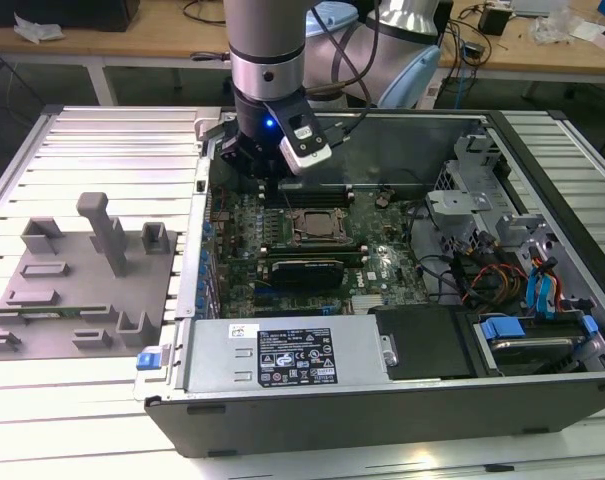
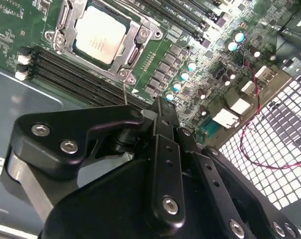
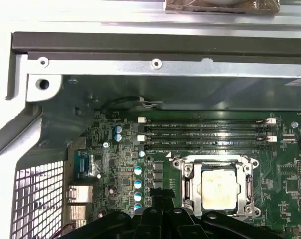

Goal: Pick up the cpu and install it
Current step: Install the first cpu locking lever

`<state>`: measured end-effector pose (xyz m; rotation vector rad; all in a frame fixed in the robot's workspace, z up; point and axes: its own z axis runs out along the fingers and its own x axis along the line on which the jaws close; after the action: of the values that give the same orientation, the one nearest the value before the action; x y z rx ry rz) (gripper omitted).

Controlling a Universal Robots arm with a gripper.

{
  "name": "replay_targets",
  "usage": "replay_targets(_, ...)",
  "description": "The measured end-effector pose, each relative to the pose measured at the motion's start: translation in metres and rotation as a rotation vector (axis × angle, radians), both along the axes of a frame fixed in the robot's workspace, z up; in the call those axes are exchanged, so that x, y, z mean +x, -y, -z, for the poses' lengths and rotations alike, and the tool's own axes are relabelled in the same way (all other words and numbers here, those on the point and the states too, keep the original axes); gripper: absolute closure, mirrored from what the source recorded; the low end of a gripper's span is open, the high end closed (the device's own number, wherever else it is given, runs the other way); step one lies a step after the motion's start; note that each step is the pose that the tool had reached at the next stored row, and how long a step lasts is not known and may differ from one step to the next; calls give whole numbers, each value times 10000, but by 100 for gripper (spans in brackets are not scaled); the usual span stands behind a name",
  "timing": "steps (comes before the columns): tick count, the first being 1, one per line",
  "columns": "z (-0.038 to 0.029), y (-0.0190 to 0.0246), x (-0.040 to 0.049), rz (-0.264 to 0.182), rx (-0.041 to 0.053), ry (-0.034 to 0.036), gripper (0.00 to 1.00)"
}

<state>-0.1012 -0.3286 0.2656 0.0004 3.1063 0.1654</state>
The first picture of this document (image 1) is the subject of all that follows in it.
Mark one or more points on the green RAM stick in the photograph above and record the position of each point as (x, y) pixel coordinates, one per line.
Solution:
(47, 311)

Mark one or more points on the open black PC case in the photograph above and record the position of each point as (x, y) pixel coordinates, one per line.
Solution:
(382, 415)

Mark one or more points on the black drive bay cover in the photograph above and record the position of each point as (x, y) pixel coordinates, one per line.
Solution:
(422, 340)

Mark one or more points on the blue case latch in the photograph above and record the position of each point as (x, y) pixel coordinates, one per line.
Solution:
(148, 361)

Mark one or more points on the RAM slot with white clips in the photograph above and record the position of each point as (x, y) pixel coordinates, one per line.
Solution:
(322, 195)
(312, 256)
(312, 248)
(322, 186)

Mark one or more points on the silver finned heatsink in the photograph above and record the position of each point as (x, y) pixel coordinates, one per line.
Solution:
(367, 303)

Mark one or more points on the round coin battery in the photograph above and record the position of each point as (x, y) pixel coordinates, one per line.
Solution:
(382, 200)

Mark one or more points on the clear plastic bags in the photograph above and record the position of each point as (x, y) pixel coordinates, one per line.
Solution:
(557, 25)

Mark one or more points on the crumpled white plastic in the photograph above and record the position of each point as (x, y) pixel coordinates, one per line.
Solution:
(37, 30)

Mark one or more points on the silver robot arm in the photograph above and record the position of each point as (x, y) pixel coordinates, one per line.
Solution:
(267, 30)

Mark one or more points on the silver metal drive cage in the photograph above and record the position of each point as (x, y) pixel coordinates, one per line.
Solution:
(457, 200)

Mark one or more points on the black graphics card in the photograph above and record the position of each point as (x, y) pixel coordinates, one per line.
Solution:
(307, 272)

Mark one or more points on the CPU socket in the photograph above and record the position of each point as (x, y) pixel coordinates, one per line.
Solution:
(291, 243)

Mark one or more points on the RAM slot with black clips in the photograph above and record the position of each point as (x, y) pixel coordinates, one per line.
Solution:
(312, 244)
(322, 200)
(312, 252)
(322, 191)

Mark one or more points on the small black adapter box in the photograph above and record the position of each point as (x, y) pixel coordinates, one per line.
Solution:
(494, 21)

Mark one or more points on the metal locking lever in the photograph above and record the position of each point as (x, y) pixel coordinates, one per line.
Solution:
(288, 201)

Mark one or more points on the large black box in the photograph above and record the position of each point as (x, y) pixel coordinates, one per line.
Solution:
(57, 12)

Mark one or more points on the grey power supply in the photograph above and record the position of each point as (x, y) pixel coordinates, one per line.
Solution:
(222, 350)

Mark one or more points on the wooden desk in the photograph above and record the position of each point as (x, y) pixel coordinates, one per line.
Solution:
(157, 42)

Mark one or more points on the grey parts rack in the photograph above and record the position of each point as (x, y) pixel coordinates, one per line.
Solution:
(82, 290)

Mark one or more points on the green motherboard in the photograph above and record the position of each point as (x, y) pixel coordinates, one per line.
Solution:
(392, 235)

